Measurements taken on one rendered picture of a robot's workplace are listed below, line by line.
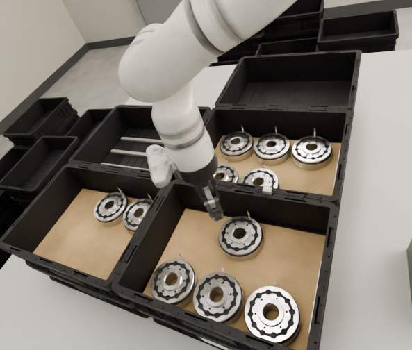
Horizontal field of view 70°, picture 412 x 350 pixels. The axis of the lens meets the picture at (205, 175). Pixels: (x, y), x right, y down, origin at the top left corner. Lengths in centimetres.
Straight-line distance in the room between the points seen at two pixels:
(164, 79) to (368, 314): 66
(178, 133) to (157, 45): 13
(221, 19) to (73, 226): 79
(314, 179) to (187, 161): 44
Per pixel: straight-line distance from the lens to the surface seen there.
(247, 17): 32
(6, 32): 427
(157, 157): 50
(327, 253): 59
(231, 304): 64
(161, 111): 42
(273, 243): 71
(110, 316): 93
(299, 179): 82
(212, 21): 33
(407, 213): 95
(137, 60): 36
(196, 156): 45
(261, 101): 110
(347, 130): 80
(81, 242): 92
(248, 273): 69
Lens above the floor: 146
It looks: 45 degrees down
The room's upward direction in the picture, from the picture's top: 22 degrees counter-clockwise
